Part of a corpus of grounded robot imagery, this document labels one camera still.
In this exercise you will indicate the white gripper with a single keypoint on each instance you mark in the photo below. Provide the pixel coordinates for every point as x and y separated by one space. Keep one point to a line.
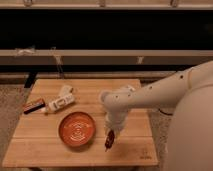
115 122

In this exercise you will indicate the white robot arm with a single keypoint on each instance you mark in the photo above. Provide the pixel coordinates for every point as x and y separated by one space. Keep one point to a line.
189 93

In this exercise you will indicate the orange ceramic bowl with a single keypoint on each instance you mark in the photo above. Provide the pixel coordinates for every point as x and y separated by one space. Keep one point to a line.
77 129

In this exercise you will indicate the wooden cutting board table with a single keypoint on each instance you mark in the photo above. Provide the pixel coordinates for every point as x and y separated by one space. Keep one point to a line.
36 143

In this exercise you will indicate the brown black brush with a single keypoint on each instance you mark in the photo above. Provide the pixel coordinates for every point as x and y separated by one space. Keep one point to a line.
33 106

